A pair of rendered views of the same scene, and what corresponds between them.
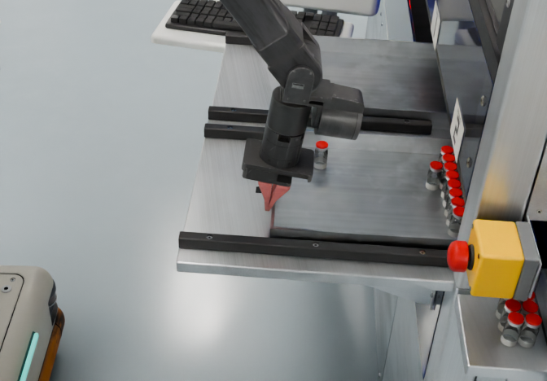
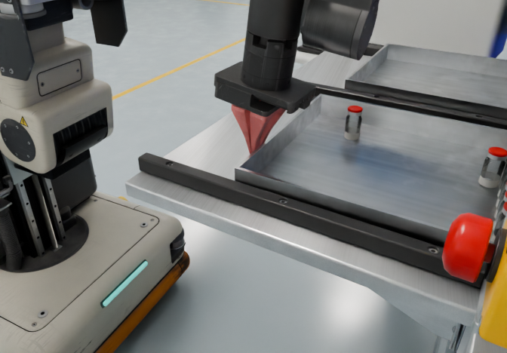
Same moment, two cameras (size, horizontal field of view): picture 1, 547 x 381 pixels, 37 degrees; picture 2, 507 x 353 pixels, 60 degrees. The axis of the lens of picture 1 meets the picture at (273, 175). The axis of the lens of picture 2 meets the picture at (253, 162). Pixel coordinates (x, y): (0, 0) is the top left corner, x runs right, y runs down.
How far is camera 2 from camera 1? 0.77 m
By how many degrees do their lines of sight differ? 24
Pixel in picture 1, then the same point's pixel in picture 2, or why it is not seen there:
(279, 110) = not seen: outside the picture
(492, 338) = not seen: outside the picture
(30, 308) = (151, 242)
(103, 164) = not seen: hidden behind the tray
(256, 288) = (342, 287)
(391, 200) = (421, 185)
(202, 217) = (189, 151)
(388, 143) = (444, 130)
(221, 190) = (231, 135)
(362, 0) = (477, 47)
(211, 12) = not seen: hidden behind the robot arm
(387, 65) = (478, 79)
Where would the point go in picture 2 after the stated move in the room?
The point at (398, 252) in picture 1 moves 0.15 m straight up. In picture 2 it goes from (393, 240) to (424, 90)
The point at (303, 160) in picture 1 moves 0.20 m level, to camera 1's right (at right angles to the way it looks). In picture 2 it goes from (293, 90) to (492, 127)
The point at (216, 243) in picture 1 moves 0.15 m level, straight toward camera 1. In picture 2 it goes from (173, 173) to (87, 250)
